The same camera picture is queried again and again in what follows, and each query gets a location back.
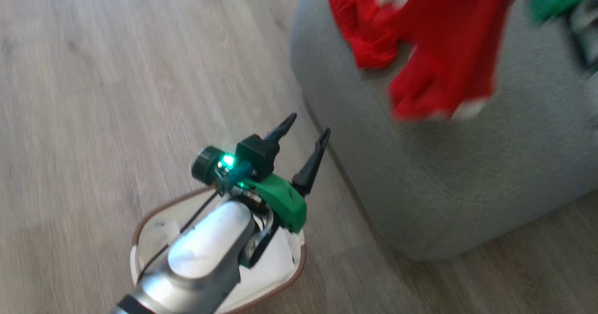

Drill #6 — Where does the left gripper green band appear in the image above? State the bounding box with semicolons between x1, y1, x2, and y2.
191;113;332;233

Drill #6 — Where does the red garment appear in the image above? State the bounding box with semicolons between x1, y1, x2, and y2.
327;0;515;122

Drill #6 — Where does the grey fabric sofa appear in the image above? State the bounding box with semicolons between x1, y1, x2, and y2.
290;0;598;262

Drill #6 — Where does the white laundry basket brown rim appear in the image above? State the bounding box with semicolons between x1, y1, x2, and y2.
130;186;308;314

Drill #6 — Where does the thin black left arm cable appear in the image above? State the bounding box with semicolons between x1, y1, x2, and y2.
137;189;221;279

